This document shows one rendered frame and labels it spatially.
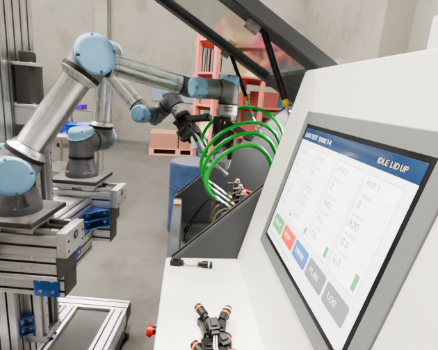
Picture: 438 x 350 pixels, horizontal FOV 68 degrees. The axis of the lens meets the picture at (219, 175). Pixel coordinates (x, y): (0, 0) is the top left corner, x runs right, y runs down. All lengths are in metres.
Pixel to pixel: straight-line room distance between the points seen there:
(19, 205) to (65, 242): 0.19
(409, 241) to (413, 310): 0.07
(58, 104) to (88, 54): 0.17
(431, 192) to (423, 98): 0.14
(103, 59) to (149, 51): 8.02
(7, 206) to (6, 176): 0.19
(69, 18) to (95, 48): 8.79
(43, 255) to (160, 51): 8.05
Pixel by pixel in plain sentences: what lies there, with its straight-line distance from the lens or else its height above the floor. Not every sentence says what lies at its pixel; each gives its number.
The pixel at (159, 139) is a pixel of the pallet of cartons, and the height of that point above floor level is 0.36.
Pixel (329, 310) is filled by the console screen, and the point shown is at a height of 1.18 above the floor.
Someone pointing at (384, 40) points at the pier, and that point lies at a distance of 3.87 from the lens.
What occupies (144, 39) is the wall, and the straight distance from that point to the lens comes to 9.14.
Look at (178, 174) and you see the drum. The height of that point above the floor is 0.67.
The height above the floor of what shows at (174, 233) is 0.95.
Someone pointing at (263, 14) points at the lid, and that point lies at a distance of 0.93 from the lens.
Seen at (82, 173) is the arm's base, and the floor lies 1.06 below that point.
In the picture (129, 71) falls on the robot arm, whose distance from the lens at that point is 1.23.
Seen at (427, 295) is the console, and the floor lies 1.29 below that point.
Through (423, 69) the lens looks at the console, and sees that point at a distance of 0.53.
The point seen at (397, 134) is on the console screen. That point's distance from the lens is 0.51.
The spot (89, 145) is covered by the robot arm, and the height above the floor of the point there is 1.19.
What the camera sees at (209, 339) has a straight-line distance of 0.70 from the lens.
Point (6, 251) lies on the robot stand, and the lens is 1.31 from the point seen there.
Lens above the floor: 1.47
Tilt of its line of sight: 14 degrees down
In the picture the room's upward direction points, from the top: 4 degrees clockwise
